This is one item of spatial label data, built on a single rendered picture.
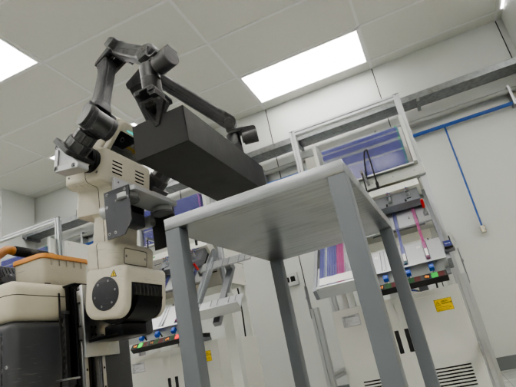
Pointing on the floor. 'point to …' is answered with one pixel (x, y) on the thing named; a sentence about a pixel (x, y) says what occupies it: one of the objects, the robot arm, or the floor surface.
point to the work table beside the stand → (352, 208)
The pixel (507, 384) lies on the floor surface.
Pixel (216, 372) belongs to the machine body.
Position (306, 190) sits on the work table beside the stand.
